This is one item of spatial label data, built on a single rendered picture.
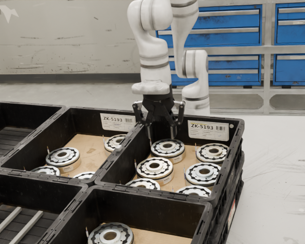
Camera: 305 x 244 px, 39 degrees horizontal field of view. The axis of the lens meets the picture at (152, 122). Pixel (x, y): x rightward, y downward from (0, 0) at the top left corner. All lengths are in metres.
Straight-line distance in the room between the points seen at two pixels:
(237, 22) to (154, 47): 1.96
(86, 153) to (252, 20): 1.83
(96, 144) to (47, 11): 2.95
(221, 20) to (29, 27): 2.12
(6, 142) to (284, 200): 0.94
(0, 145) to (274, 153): 0.95
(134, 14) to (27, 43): 3.51
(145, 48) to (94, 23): 3.10
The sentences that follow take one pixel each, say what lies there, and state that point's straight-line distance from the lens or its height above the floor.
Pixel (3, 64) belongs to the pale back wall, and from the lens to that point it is 4.70.
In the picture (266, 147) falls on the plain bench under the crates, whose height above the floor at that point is 0.70.
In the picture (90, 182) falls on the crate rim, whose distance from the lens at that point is 1.05.
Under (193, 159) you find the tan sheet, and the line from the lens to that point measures 1.27.
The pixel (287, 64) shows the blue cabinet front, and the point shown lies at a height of 0.47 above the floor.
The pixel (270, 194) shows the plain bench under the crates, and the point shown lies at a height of 0.70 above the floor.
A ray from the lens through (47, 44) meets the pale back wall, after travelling 4.37.
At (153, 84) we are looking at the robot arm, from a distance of 1.01.
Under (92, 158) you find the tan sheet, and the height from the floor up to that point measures 0.83.
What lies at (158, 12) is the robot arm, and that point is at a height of 1.30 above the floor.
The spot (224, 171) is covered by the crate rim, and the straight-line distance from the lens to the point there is 1.04.
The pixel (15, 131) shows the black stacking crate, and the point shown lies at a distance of 1.63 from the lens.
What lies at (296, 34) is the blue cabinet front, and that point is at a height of 0.68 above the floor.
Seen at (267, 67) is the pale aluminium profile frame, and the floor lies 0.46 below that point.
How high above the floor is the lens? 1.51
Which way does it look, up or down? 27 degrees down
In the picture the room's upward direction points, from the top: 6 degrees counter-clockwise
